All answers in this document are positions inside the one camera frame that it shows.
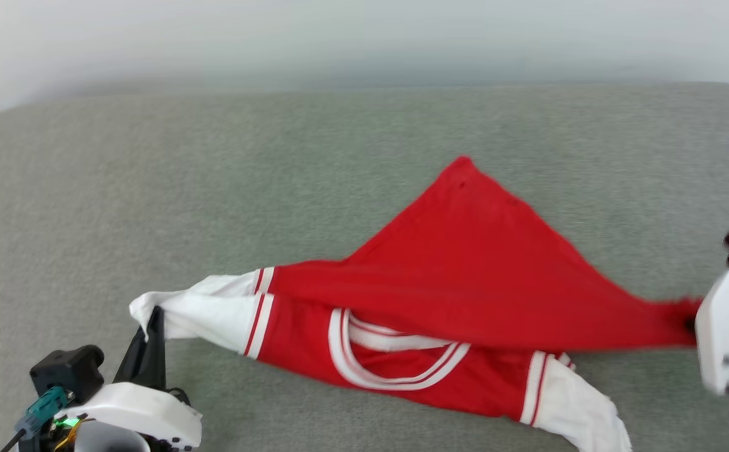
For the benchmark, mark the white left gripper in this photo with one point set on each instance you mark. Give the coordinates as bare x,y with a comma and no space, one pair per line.
145,408

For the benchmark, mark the red shirt with white sleeves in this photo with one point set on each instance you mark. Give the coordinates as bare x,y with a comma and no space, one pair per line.
465,276

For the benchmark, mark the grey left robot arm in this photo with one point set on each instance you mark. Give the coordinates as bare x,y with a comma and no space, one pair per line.
110,441

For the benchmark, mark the grey fabric sofa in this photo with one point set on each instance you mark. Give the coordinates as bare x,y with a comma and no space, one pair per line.
276,176

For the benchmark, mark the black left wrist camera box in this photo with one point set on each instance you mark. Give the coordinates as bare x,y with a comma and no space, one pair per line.
66,373

